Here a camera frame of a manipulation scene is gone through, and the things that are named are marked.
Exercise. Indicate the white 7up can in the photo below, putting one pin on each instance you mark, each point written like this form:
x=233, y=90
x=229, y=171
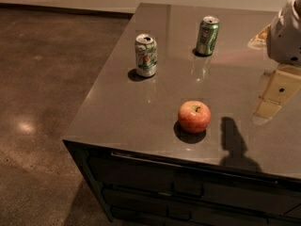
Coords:
x=145, y=55

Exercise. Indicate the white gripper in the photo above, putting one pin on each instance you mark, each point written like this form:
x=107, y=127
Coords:
x=286, y=37

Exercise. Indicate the top drawer handle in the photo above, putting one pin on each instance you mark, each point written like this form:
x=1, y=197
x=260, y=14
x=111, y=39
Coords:
x=206, y=171

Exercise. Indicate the dark drawer cabinet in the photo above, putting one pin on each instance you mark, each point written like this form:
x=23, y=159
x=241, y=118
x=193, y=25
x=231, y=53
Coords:
x=157, y=196

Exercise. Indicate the green soda can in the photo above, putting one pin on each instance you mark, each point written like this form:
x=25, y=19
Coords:
x=207, y=35

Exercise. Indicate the red apple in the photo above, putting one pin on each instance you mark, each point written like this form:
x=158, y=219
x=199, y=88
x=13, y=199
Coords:
x=194, y=117

